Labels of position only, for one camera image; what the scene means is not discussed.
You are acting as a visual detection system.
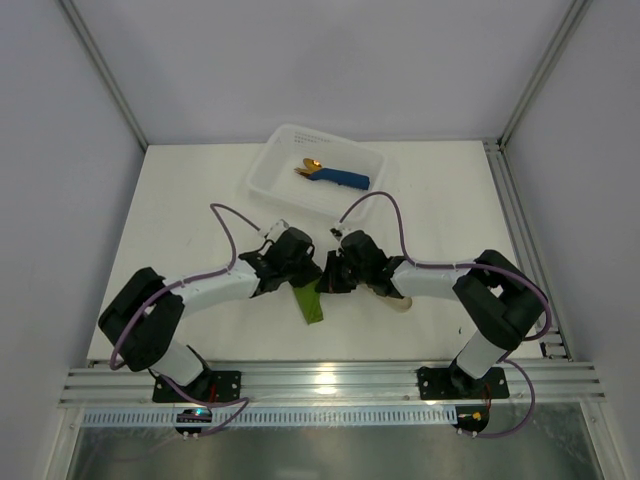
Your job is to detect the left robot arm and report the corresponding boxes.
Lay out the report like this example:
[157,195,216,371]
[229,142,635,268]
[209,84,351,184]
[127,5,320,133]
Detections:
[98,226,322,406]

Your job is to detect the gold utensils in bundle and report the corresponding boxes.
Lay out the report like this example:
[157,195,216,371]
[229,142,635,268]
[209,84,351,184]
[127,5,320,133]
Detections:
[294,158,323,180]

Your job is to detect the aluminium right side rail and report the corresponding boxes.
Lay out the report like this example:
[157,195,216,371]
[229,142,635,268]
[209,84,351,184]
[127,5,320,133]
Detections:
[483,139,573,362]

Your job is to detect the white plastic basket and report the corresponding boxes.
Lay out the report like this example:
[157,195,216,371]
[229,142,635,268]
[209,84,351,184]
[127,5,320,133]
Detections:
[246,124,390,219]

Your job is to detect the aluminium rail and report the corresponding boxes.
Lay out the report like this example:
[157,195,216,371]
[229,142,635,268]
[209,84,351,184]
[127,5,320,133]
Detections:
[59,359,605,407]
[483,139,573,362]

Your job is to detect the green paper napkin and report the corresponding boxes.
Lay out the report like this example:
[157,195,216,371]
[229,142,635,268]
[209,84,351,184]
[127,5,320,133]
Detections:
[293,280,324,325]

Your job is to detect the frame post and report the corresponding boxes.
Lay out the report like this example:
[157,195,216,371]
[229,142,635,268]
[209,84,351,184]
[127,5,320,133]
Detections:
[497,0,592,151]
[55,0,149,152]

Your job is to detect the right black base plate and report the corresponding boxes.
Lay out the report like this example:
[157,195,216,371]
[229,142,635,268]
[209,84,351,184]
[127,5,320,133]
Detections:
[416,367,510,400]

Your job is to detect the blue rolled napkin bundle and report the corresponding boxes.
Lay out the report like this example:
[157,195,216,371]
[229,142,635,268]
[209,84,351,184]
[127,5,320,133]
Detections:
[308,168,370,191]

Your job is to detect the aluminium front rail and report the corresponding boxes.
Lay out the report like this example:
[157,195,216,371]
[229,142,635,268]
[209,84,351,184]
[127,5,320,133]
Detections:
[59,359,605,407]

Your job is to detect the white slotted cable duct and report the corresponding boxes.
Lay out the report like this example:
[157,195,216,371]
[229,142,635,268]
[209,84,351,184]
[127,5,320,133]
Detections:
[81,404,458,428]

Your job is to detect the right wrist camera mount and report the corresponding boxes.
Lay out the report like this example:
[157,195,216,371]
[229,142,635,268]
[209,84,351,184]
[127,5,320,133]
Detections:
[330,223,350,241]

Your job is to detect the right frame post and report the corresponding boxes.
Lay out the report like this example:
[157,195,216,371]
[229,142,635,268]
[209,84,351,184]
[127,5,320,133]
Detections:
[497,0,592,151]

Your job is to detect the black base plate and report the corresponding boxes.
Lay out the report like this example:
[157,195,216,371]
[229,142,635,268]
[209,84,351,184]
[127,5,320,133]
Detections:
[152,369,242,404]
[416,367,510,400]

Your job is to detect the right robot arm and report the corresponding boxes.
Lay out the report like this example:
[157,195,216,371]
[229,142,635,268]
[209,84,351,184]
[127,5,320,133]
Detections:
[316,230,547,401]

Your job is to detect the left frame post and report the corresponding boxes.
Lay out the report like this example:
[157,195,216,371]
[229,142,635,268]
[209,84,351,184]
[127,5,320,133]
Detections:
[55,0,149,152]

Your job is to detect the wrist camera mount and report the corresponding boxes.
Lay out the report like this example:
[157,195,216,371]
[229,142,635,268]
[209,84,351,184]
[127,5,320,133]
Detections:
[330,223,350,241]
[259,219,290,242]

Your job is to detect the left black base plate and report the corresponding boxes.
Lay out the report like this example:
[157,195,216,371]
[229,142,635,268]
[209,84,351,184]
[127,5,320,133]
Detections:
[152,369,242,404]

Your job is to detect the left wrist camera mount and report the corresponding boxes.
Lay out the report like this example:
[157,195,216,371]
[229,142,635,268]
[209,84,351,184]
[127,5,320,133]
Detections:
[259,219,290,242]

